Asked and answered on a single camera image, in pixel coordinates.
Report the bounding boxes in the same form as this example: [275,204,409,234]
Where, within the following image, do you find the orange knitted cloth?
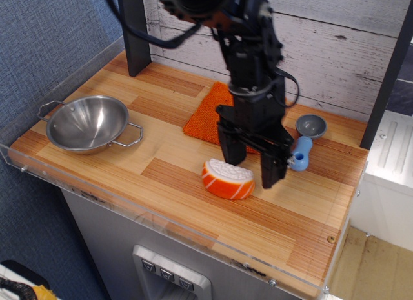
[182,81,288,155]

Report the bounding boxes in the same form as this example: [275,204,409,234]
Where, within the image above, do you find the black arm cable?
[102,0,203,50]

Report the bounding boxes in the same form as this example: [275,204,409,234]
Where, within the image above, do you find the stainless steel two-handled bowl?
[37,95,144,154]

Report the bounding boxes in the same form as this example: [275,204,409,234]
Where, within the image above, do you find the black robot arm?
[160,0,294,188]

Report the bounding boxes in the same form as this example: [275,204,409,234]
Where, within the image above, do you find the white side cabinet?
[350,111,412,250]

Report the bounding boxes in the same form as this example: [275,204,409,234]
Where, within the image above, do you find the clear acrylic table guard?
[1,34,367,299]

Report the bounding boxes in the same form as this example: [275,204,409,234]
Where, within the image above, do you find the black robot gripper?
[216,86,293,189]

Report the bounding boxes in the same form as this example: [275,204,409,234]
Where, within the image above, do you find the black yellow object bottom-left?
[1,260,58,299]

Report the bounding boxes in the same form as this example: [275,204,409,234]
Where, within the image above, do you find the blue grey toy scoop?
[289,114,328,172]

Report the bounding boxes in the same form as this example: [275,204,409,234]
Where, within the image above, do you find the grey toy fridge cabinet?
[63,190,296,299]

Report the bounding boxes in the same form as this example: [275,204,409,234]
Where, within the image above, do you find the dark grey right post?
[360,0,412,150]

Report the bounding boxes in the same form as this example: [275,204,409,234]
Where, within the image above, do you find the dark grey post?
[360,0,412,150]
[118,0,152,77]

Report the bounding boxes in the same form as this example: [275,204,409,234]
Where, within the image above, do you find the dark grey left post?
[118,0,152,77]

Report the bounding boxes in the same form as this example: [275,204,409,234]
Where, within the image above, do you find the silver dispenser button panel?
[132,245,212,300]

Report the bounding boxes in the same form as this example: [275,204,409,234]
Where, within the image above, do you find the orange salmon sushi toy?
[201,159,256,200]

